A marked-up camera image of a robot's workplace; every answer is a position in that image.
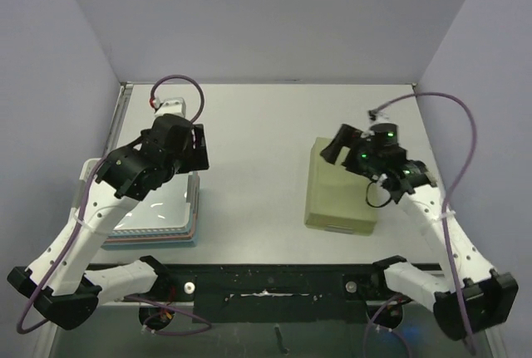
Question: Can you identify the green perforated plastic basket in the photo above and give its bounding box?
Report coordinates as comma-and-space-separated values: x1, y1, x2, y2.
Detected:
304, 137, 377, 236

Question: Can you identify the white perforated plastic basket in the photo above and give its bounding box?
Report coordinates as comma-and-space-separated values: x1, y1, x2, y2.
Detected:
74, 157, 200, 237

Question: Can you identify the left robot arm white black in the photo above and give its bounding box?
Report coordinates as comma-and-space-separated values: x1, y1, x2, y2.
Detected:
7, 114, 209, 331

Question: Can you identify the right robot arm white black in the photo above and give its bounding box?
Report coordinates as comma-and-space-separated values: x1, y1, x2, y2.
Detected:
320, 123, 519, 341

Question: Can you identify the pink plastic basket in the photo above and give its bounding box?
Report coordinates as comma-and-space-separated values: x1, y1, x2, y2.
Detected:
103, 166, 200, 242

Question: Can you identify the blue bottom plastic basket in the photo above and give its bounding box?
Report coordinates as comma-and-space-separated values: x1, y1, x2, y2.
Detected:
101, 166, 201, 250

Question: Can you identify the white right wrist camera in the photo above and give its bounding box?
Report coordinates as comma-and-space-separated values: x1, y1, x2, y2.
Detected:
367, 104, 390, 124

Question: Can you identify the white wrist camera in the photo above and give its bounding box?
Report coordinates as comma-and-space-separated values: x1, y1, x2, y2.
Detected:
153, 97, 186, 117
367, 104, 390, 124

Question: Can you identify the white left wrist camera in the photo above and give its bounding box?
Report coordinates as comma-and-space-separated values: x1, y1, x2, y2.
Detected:
153, 97, 186, 117

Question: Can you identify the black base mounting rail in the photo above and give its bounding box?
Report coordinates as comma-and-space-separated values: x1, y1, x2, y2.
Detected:
82, 262, 441, 326

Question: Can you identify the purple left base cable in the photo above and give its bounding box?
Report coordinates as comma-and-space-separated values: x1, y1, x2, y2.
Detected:
124, 295, 214, 337

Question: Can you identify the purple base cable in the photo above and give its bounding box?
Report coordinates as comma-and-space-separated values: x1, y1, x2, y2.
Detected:
124, 295, 214, 337
361, 291, 415, 358

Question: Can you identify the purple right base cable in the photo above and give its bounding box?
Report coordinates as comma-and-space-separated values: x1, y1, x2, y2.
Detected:
361, 291, 415, 358

